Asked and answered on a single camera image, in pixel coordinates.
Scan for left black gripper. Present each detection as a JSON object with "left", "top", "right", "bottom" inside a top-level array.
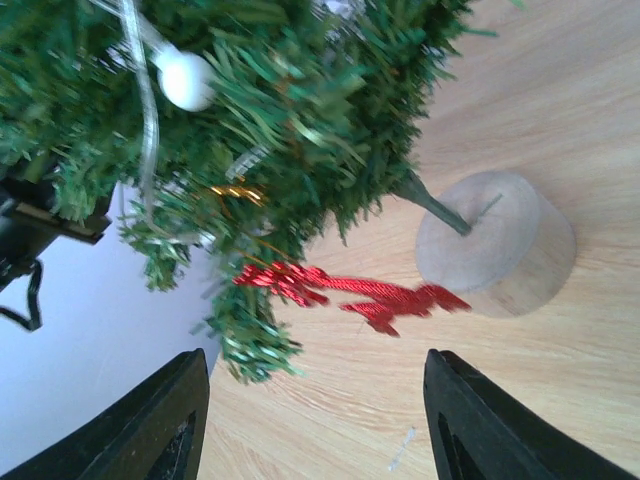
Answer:
[{"left": 0, "top": 170, "right": 113, "bottom": 333}]

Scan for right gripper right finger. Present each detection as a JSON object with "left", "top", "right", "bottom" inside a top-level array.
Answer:
[{"left": 423, "top": 349, "right": 635, "bottom": 480}]

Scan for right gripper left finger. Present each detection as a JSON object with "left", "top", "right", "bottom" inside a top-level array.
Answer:
[{"left": 2, "top": 348, "right": 210, "bottom": 479}]

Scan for red beaded ornament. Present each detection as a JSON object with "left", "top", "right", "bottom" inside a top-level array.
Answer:
[{"left": 233, "top": 262, "right": 471, "bottom": 337}]

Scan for fairy light string white beads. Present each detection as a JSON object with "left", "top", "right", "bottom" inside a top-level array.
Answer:
[{"left": 92, "top": 1, "right": 217, "bottom": 243}]

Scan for small green christmas tree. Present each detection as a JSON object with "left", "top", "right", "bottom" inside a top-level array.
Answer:
[{"left": 0, "top": 0, "right": 579, "bottom": 385}]

